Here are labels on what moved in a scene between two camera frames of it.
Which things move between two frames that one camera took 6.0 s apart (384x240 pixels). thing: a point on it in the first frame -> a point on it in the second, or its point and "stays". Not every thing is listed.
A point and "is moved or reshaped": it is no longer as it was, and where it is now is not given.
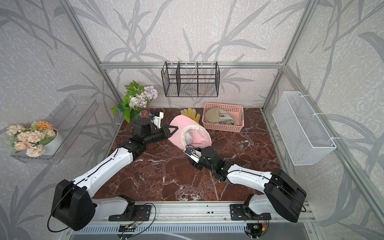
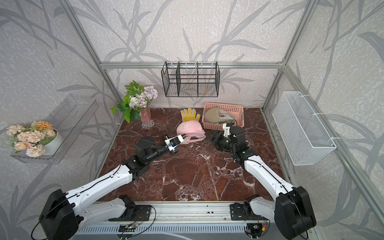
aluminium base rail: (207, 213) stays
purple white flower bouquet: (136, 104) stays
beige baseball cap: (217, 114) stays
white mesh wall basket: (306, 140) stays
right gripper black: (202, 150) -> (217, 140)
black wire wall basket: (191, 79) stays
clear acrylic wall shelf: (71, 118) stays
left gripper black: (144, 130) -> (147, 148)
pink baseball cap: (189, 133) is moved or reshaped
